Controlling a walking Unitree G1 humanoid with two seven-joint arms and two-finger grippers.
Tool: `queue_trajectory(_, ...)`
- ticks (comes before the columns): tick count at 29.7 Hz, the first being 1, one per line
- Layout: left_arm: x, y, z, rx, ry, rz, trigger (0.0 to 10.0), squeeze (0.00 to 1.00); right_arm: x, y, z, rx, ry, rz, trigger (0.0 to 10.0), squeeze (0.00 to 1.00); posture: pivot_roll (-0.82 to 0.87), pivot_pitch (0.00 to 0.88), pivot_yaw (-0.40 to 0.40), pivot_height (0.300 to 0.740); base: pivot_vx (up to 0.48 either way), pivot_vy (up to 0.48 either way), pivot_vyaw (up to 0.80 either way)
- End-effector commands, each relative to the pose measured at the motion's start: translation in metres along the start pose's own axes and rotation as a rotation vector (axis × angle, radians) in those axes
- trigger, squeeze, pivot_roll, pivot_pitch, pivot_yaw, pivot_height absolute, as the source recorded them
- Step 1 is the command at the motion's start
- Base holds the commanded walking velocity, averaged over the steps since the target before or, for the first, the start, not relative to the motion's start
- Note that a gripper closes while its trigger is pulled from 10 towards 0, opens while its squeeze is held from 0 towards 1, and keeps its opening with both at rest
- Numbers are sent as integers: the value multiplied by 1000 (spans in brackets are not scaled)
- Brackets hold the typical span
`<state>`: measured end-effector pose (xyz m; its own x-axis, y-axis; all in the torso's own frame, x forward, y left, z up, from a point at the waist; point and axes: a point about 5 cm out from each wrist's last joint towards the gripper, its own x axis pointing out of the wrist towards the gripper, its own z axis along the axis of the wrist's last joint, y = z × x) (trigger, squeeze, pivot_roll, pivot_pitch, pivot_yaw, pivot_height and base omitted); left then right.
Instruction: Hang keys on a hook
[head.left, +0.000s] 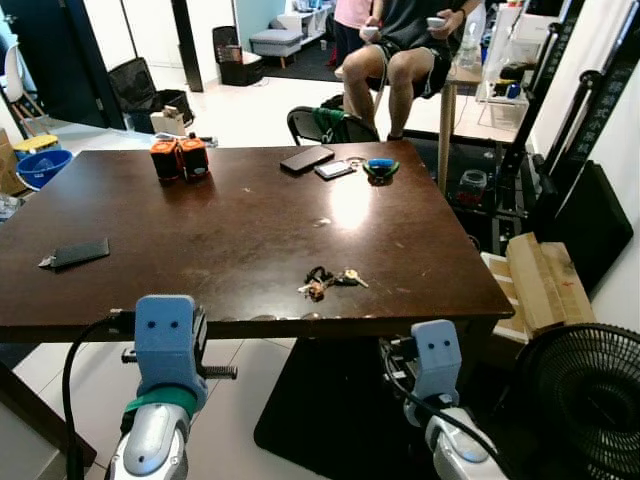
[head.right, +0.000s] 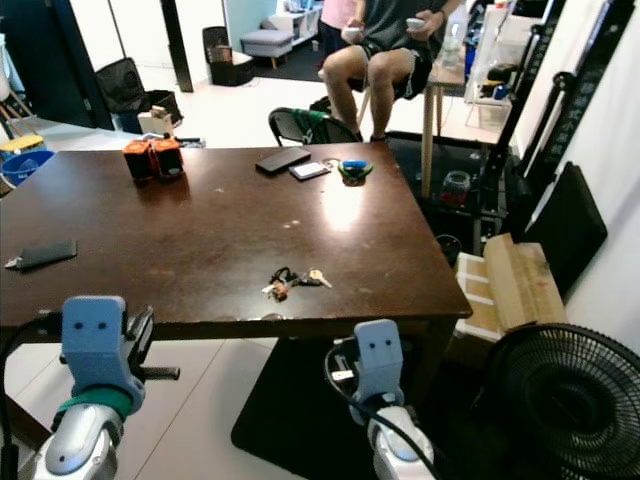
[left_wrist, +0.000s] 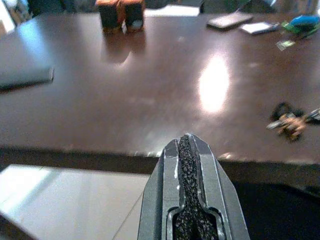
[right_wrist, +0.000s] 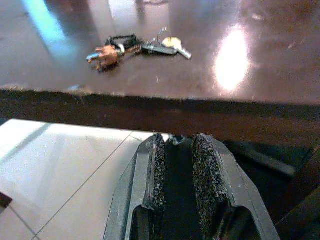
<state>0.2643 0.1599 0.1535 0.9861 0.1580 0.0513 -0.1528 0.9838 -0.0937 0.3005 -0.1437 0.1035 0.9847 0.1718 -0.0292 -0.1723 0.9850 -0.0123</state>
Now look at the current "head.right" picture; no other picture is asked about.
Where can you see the key bunch with brown charm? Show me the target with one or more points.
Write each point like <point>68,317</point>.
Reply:
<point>285,281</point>

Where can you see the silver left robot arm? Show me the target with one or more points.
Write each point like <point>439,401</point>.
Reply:
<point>80,450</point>

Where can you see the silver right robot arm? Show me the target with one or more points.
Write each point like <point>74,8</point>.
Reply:
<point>395,450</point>

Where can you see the black floor mat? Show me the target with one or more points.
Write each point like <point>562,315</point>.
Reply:
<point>290,430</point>

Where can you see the dark brown wooden table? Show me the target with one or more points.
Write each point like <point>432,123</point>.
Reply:
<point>210,230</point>

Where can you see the white foam box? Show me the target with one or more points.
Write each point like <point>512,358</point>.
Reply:
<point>472,295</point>

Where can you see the orange black tool battery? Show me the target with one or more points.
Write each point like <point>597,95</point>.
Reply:
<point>168,158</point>
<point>138,160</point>

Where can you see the long brown cardboard box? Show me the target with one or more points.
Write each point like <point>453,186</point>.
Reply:
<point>520,285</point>

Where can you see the small silver phone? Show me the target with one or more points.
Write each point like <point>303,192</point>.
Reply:
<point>309,170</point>

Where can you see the blue plastic basin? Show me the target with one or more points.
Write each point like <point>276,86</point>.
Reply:
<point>25,168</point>

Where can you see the clear glass jar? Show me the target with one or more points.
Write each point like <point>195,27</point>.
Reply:
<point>456,188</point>

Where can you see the black leather wallet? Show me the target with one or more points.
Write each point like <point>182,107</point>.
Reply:
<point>282,160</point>

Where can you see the small beige carton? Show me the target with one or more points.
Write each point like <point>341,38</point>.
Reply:
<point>155,122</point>

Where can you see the black floor fan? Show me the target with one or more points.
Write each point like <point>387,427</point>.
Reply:
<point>570,400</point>

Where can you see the yellow flat object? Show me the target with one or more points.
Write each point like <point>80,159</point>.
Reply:
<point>22,144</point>

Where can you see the green cloth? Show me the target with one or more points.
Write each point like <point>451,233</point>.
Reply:
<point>308,122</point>

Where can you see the black folding chair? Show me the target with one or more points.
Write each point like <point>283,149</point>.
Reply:
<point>282,127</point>

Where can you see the small light wooden table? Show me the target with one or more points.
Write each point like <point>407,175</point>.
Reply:
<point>428,130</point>

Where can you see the black open suitcase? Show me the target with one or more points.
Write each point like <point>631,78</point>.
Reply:
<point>122,85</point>

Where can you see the black flat board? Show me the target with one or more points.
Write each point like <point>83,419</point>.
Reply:
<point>565,230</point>

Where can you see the black storage bin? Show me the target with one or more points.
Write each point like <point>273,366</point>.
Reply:
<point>230,70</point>

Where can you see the black metal exercise rack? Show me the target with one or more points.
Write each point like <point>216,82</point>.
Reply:
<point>517,110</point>

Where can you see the dark blue door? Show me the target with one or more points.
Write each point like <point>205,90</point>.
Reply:
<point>50,40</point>

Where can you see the grey upholstered ottoman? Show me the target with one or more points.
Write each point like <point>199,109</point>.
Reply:
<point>267,42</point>

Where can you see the clear plastic water bottle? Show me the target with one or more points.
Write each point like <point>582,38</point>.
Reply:
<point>453,50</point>

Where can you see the seated person in shorts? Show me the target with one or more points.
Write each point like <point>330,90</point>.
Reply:
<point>390,20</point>

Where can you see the person in pink shirt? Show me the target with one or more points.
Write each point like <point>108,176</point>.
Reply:
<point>335,10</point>

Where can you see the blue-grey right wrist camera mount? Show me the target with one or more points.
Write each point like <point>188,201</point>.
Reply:
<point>380,355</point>

